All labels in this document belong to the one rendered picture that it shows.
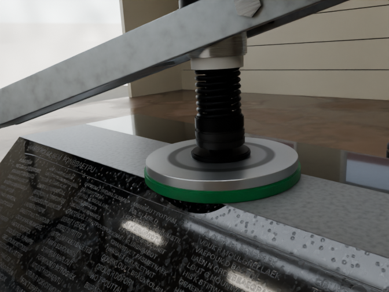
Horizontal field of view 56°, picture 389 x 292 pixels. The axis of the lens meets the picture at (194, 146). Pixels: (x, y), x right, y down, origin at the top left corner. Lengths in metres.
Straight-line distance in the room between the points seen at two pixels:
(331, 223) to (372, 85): 6.54
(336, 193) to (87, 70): 0.35
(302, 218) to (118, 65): 0.29
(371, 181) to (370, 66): 6.40
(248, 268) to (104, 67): 0.30
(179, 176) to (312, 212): 0.16
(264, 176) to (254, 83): 7.63
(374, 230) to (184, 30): 0.29
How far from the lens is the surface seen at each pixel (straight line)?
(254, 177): 0.43
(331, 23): 7.16
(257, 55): 7.97
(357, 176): 0.52
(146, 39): 0.47
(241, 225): 0.40
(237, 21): 0.43
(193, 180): 0.42
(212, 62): 0.46
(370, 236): 0.38
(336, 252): 0.36
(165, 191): 0.45
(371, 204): 0.44
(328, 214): 0.41
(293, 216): 0.40
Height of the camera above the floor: 1.00
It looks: 15 degrees down
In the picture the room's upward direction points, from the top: 3 degrees counter-clockwise
